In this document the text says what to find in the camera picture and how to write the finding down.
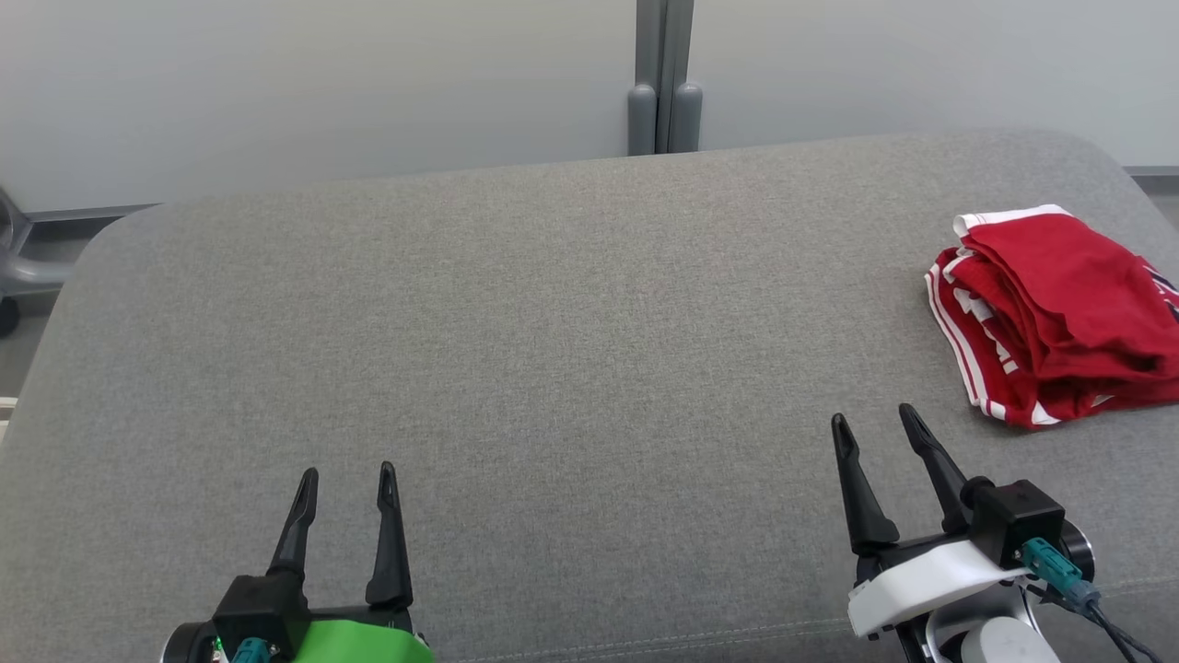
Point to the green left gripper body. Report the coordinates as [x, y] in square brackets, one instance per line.
[368, 640]

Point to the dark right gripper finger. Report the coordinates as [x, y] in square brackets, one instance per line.
[939, 470]
[866, 506]

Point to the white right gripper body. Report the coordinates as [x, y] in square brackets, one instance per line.
[921, 585]

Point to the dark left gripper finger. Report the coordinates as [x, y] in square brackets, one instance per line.
[297, 534]
[390, 552]

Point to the red white sports jersey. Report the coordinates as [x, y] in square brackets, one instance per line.
[995, 368]

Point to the red shorts with white stripe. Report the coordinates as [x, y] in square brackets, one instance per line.
[1068, 285]

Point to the grey chair base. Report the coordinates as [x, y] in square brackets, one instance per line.
[23, 272]

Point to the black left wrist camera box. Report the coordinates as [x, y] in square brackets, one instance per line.
[258, 608]

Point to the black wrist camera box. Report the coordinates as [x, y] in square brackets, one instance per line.
[1013, 520]
[258, 608]

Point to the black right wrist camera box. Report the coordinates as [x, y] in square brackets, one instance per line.
[1013, 520]

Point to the teal left camera connector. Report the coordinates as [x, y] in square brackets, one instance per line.
[250, 652]

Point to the teal camera connector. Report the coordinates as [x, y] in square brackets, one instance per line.
[250, 652]
[1055, 566]

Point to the teal right camera connector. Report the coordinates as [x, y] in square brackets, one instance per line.
[1055, 566]

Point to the grey partition post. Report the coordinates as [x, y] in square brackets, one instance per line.
[663, 83]

